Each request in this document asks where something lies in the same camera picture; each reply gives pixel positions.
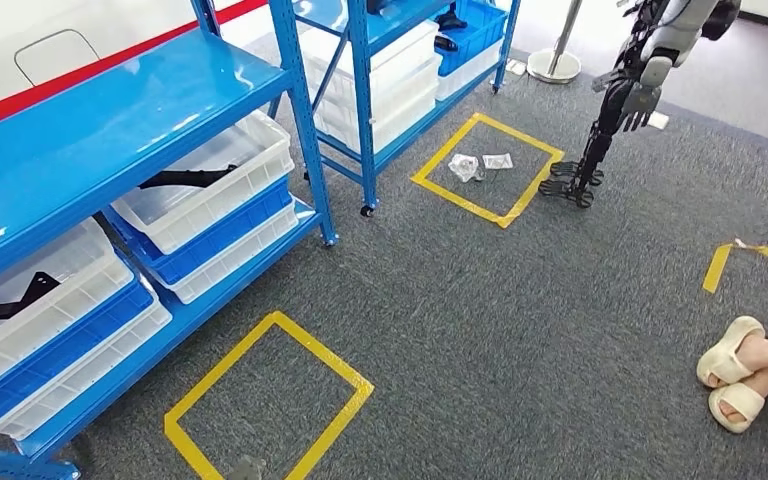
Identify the large white plastic crate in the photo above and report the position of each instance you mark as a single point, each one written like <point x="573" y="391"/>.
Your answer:
<point x="390" y="86"/>

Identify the yellow floor tape square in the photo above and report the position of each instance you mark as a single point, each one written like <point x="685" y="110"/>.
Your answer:
<point x="444" y="149"/>
<point x="185" y="404"/>

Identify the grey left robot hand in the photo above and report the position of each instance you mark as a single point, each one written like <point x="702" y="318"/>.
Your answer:
<point x="246" y="469"/>

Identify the black and grey humanoid robot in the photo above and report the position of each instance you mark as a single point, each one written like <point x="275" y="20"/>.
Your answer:
<point x="662" y="40"/>

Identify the blue metal shelf rack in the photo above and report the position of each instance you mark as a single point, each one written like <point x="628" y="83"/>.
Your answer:
<point x="364" y="132"/>
<point x="126" y="112"/>

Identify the loose yellow floor tape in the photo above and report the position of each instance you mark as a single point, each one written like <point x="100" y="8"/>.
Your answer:
<point x="715" y="268"/>

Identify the black bracket part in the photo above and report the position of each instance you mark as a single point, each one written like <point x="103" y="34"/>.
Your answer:
<point x="0" y="309"/>
<point x="185" y="177"/>

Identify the cream slipper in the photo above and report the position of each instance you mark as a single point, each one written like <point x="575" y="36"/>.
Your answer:
<point x="738" y="401"/>
<point x="722" y="358"/>

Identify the red floor tape stripe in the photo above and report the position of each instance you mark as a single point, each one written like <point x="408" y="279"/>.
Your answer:
<point x="92" y="68"/>

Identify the small black part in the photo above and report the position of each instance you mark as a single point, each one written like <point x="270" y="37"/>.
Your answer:
<point x="449" y="20"/>

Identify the clear plastic bag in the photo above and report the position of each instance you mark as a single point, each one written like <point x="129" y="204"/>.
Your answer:
<point x="463" y="167"/>
<point x="496" y="161"/>

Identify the silver stanchion post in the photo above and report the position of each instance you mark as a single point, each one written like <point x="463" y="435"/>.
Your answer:
<point x="554" y="66"/>

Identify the white paper sheet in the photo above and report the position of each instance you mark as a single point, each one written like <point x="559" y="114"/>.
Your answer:
<point x="659" y="120"/>

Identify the white car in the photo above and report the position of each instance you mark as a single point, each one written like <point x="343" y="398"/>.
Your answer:
<point x="0" y="40"/>

